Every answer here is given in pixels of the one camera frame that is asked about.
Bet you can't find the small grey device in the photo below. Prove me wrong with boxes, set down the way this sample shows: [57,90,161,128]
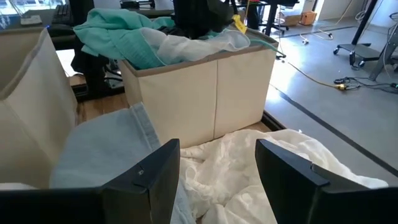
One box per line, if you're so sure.
[20,14,43,26]

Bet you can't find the black wheeled stand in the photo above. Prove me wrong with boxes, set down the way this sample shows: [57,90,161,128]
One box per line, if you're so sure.
[333,0,389,68]

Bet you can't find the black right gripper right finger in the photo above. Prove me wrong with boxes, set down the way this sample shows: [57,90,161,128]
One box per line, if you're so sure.
[254,138,330,224]

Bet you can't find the grey metal frame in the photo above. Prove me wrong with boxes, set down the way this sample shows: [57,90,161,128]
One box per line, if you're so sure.
[368,12,398,82]

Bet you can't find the beige fabric storage bin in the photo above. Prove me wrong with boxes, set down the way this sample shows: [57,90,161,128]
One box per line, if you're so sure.
[0,26,78,190]
[117,26,279,149]

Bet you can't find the black office desk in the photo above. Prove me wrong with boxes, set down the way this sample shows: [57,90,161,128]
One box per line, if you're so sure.
[248,0,299,37]

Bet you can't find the teal garment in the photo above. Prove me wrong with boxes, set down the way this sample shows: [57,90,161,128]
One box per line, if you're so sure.
[73,7,279,71]

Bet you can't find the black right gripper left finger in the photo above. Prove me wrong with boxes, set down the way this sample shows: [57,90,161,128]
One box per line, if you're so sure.
[101,138,182,224]

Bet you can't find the yellow power cable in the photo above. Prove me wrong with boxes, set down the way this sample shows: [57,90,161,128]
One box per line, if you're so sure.
[277,46,348,91]

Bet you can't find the orange box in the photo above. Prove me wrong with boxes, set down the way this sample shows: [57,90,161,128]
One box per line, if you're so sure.
[300,11,318,26]

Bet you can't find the brown cardboard box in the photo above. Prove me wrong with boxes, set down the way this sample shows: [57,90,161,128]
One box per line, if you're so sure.
[281,12,302,27]

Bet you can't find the white sheer garment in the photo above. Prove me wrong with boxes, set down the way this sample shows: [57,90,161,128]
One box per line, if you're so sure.
[139,27,251,66]

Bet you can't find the yellow tag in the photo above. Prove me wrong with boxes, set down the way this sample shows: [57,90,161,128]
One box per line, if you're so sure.
[232,14,248,34]

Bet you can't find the black table frame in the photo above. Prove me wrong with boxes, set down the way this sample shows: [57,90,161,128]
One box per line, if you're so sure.
[261,110,287,131]

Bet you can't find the white lace garment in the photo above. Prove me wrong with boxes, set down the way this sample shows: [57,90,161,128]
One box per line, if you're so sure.
[178,128,389,224]

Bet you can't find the light blue denim garment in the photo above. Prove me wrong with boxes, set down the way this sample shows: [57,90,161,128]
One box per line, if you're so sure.
[49,101,197,224]

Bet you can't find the black floor cables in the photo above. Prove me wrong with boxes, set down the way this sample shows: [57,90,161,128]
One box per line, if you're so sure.
[334,76,398,94]

